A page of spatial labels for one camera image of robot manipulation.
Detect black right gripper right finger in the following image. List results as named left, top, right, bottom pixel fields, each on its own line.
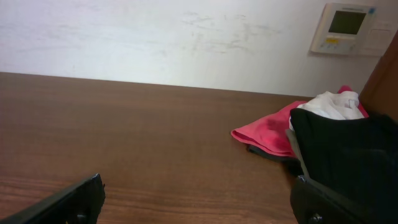
left=290, top=175, right=377, bottom=224

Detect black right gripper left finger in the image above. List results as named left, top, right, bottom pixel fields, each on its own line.
left=1, top=173, right=106, bottom=224

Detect black shorts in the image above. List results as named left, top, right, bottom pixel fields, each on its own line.
left=290, top=108, right=397, bottom=223

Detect dark navy garment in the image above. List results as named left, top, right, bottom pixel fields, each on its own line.
left=247, top=145, right=303, bottom=176

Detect grey khaki shorts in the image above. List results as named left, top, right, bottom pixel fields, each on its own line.
left=285, top=129, right=310, bottom=178

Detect red t-shirt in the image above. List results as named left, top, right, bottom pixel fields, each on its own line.
left=231, top=86, right=368, bottom=158

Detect white garment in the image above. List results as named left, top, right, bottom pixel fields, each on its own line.
left=297, top=91, right=366, bottom=120

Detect white wall control panel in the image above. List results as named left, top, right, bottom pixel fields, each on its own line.
left=310, top=3, right=396, bottom=57

